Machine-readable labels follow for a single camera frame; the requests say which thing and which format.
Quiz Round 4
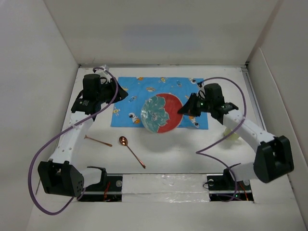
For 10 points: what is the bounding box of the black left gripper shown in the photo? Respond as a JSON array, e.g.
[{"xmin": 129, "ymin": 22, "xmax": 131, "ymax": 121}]
[{"xmin": 96, "ymin": 78, "xmax": 127, "ymax": 104}]

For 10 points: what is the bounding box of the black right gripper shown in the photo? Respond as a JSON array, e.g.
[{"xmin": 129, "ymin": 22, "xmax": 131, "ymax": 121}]
[{"xmin": 177, "ymin": 93, "xmax": 213, "ymax": 117}]

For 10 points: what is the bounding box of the blue patterned cloth napkin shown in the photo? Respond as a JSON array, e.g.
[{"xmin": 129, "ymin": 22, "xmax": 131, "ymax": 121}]
[{"xmin": 111, "ymin": 77, "xmax": 202, "ymax": 128}]

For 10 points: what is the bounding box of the pale yellow paper cup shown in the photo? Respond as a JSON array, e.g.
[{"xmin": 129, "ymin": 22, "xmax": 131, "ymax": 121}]
[{"xmin": 223, "ymin": 128, "xmax": 239, "ymax": 141}]

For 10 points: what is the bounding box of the red and teal plate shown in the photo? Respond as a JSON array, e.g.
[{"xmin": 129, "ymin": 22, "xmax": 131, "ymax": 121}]
[{"xmin": 141, "ymin": 93, "xmax": 183, "ymax": 133}]

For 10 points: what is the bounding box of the copper spoon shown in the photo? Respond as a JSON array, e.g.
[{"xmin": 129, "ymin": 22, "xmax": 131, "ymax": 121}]
[{"xmin": 119, "ymin": 136, "xmax": 146, "ymax": 169}]

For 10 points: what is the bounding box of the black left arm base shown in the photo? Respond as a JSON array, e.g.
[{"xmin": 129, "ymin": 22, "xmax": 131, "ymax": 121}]
[{"xmin": 78, "ymin": 174, "xmax": 123, "ymax": 202}]

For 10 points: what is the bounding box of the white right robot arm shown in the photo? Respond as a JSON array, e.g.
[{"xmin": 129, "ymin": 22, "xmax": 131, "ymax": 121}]
[{"xmin": 178, "ymin": 83, "xmax": 295, "ymax": 190}]

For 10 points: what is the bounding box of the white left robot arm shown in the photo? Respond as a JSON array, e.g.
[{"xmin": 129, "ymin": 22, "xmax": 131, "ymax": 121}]
[{"xmin": 38, "ymin": 67, "xmax": 128, "ymax": 197}]

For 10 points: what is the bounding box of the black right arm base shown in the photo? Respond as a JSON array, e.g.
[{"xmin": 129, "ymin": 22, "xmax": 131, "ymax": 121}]
[{"xmin": 203, "ymin": 170, "xmax": 254, "ymax": 202}]

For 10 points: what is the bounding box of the copper fork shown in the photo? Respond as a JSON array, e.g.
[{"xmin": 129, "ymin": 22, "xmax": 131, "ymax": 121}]
[{"xmin": 84, "ymin": 135, "xmax": 113, "ymax": 147}]

